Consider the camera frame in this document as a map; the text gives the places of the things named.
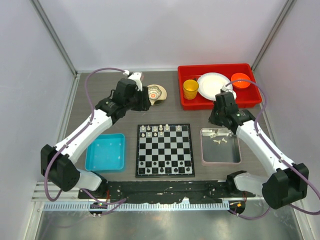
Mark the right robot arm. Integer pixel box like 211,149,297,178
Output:
208,92,309,210

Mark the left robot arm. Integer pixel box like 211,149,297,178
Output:
40,78,151,200

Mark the pile of white pieces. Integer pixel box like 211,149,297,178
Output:
209,131,229,145

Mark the black white chess board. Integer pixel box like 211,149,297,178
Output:
135,123,196,178

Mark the patterned small bowl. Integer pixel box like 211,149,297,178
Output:
148,85,162,100

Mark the beige saucer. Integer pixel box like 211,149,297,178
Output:
147,84,167,106

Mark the red plastic bin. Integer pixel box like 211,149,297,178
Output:
177,63,262,111

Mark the white paper plate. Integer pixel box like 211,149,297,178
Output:
197,72,230,101

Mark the silver metal tray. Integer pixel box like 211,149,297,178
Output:
200,128,242,167

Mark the orange plastic bowl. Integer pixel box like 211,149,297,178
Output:
231,72,251,90

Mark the yellow plastic cup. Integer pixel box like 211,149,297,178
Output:
182,79,199,100

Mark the blue plastic tray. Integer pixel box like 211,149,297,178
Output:
84,133,126,173

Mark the black bishop piece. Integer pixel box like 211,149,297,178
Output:
165,167,172,174

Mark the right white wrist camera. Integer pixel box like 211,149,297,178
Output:
220,85,237,99

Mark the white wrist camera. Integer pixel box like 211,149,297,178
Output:
220,85,237,99
122,70,144,92

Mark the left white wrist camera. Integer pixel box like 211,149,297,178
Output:
122,70,144,92

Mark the black mounting base plate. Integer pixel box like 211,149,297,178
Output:
89,180,255,204

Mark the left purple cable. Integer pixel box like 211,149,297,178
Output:
43,67,131,218

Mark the aluminium frame rail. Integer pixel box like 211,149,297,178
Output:
31,178,305,201

